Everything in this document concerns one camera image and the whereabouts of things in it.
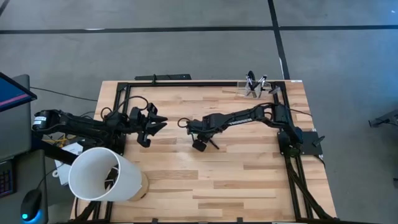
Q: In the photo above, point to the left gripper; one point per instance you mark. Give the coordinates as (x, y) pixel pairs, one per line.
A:
(141, 119)

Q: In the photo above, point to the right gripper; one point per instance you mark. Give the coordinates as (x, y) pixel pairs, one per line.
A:
(202, 127)

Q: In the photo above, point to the silver-ferrule black makeup brush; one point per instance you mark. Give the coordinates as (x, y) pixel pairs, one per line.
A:
(266, 79)

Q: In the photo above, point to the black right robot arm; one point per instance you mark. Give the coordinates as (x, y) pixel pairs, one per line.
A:
(248, 117)

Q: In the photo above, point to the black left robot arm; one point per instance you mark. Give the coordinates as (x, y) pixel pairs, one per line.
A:
(81, 124)

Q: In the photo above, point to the black bar with blue LED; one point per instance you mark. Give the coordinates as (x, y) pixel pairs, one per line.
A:
(161, 76)

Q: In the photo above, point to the clear acrylic brush organizer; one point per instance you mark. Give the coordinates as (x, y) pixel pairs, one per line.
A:
(258, 91)

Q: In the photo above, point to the white cylindrical cup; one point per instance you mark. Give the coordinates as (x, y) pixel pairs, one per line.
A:
(99, 174)

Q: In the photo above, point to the black looped clamp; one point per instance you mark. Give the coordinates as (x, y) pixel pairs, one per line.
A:
(251, 75)

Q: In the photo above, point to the white paper sheets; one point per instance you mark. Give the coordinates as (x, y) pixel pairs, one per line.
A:
(74, 148)

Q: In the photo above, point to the grey side desk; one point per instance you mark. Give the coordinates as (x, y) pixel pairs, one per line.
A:
(15, 133)

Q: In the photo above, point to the blue-screen computer monitor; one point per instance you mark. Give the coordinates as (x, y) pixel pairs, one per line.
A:
(12, 91)

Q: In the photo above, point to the black computer mouse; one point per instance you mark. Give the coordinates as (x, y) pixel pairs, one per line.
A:
(31, 203)

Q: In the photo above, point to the black computer keyboard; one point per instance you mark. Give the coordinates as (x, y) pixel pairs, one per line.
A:
(6, 183)

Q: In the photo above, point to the grey metal stand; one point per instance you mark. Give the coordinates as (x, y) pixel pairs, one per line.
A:
(385, 119)

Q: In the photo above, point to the black aluminium table frame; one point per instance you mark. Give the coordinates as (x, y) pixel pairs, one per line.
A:
(202, 84)

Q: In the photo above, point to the black frame bracket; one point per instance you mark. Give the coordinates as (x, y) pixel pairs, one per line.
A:
(239, 220)
(154, 221)

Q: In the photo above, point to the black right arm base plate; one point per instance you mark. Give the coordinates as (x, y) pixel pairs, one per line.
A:
(311, 146)

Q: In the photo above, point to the black slanted frame strut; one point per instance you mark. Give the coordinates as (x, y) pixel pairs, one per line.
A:
(53, 151)

